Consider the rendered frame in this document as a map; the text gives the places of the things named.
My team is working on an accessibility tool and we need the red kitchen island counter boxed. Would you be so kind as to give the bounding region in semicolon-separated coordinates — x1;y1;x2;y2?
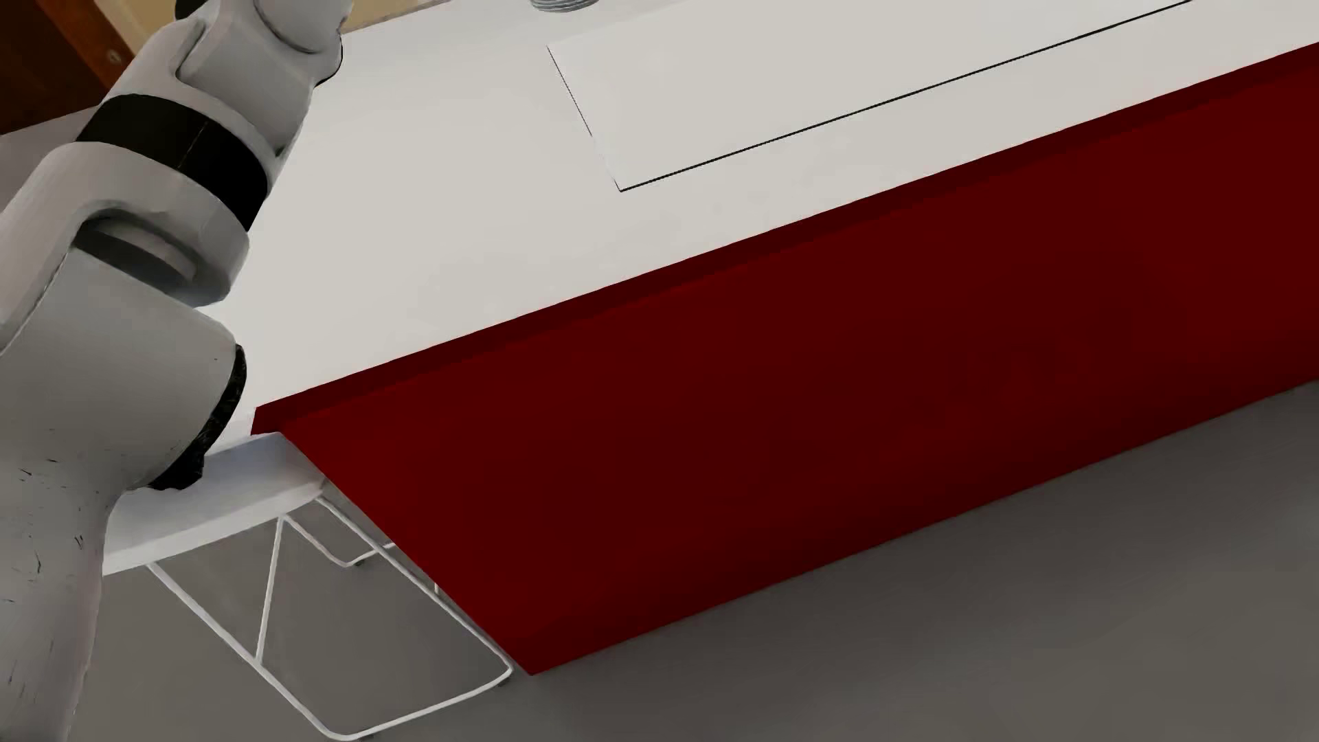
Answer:
196;0;1319;676

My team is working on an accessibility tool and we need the white inset cooktop panel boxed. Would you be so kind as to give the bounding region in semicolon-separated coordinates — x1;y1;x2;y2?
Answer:
547;0;1197;193

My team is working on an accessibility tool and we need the brown wooden cabinet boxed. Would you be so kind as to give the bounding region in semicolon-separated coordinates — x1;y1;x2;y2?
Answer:
0;0;135;135

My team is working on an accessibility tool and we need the white wire-frame stool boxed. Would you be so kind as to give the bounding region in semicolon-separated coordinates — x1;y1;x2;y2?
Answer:
100;433;515;742

